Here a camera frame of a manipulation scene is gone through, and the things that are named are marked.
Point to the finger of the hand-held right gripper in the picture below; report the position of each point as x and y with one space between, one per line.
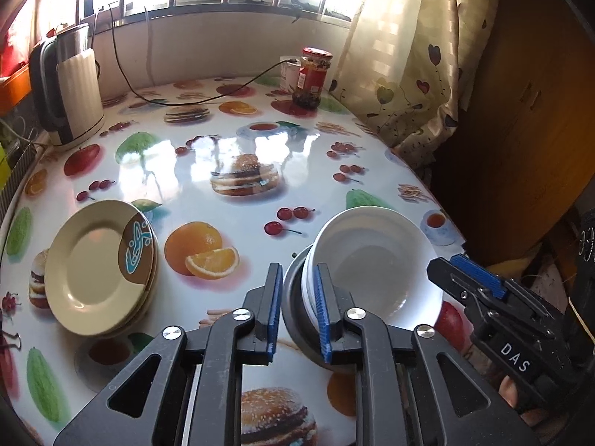
483 276
458 288

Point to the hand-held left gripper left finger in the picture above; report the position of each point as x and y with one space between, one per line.
276 302

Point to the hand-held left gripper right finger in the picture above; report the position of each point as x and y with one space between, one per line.
321 316

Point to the stainless steel bowl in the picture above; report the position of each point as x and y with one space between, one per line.
293 306

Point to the white bowl with blue rim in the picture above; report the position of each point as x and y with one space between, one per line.
372 260

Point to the beige plate with brown pattern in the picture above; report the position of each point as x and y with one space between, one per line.
88 265

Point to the person's right hand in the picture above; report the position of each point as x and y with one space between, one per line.
509 392

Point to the brown wooden cabinet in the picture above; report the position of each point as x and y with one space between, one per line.
511 125

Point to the food printed tablecloth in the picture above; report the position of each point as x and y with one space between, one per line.
186 172

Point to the glass jar with red label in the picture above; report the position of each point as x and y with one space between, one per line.
311 79

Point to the small white carton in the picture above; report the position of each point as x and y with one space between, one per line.
289 74

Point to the cream heart printed curtain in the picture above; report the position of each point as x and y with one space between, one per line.
418 55

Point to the black binder clip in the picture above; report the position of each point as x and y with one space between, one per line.
10 338

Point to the cream electric kettle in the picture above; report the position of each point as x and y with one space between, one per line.
79 93

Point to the striped storage basket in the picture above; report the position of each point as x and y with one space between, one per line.
23 162

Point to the orange plastic container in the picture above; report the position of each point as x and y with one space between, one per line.
14 90

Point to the red gift bag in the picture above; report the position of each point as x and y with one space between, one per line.
11 51

